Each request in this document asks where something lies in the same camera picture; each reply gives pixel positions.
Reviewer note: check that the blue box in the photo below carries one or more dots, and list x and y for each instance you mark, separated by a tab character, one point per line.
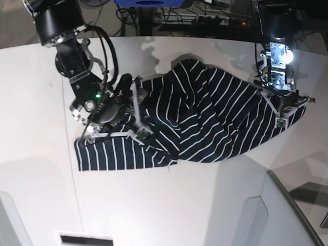
149	3

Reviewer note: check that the navy white striped t-shirt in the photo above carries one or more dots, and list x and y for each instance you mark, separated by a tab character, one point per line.
196	113

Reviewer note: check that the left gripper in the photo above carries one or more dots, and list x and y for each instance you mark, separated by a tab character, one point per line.
280	100

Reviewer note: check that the grey monitor edge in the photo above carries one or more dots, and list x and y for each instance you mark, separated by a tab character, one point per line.
296	210

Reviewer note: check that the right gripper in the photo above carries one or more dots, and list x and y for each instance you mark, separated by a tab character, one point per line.
113	109

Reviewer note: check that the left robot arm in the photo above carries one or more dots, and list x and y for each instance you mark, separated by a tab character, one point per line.
277	23

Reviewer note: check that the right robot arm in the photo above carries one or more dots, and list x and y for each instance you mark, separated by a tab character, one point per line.
100	98

